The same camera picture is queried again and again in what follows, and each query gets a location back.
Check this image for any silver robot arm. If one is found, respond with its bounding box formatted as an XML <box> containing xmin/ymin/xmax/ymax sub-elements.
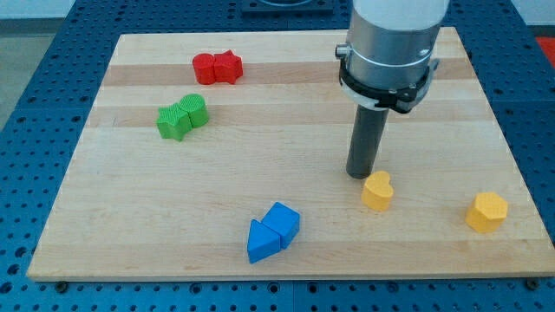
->
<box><xmin>335</xmin><ymin>0</ymin><xmax>449</xmax><ymax>114</ymax></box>

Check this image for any yellow heart block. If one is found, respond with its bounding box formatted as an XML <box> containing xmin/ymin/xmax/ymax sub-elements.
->
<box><xmin>361</xmin><ymin>171</ymin><xmax>394</xmax><ymax>211</ymax></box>

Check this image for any yellow hexagon block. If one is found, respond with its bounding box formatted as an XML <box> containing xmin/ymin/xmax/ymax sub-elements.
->
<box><xmin>465</xmin><ymin>192</ymin><xmax>508</xmax><ymax>234</ymax></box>

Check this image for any blue cube block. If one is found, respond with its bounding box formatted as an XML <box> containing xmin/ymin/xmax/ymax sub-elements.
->
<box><xmin>262</xmin><ymin>202</ymin><xmax>300</xmax><ymax>249</ymax></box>

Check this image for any wooden board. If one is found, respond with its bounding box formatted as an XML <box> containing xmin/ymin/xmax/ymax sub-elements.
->
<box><xmin>27</xmin><ymin>27</ymin><xmax>554</xmax><ymax>282</ymax></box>

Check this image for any blue triangle block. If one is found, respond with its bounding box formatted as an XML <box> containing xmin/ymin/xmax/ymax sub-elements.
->
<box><xmin>246</xmin><ymin>219</ymin><xmax>281</xmax><ymax>263</ymax></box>

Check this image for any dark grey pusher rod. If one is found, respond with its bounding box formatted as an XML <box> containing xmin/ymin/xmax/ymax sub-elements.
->
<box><xmin>346</xmin><ymin>106</ymin><xmax>389</xmax><ymax>179</ymax></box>

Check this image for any green cylinder block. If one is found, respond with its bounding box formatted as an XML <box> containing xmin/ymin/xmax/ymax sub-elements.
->
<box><xmin>179</xmin><ymin>94</ymin><xmax>209</xmax><ymax>128</ymax></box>

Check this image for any red star block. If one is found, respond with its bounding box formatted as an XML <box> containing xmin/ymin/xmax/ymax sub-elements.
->
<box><xmin>213</xmin><ymin>50</ymin><xmax>243</xmax><ymax>84</ymax></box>

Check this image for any green star block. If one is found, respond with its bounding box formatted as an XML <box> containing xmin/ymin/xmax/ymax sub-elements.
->
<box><xmin>156</xmin><ymin>103</ymin><xmax>193</xmax><ymax>141</ymax></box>

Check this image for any red cylinder block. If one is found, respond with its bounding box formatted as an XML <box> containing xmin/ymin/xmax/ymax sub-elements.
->
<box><xmin>192</xmin><ymin>53</ymin><xmax>216</xmax><ymax>85</ymax></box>

